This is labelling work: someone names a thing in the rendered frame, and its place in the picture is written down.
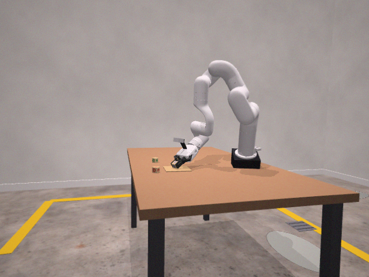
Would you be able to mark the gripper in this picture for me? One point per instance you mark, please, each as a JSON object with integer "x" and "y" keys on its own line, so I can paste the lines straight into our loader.
{"x": 185, "y": 155}

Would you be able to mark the tan flat mat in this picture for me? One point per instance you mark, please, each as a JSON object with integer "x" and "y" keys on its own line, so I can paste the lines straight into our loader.
{"x": 181, "y": 168}

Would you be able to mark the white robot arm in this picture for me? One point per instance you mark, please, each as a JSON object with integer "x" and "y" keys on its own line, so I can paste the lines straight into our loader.
{"x": 247, "y": 113}

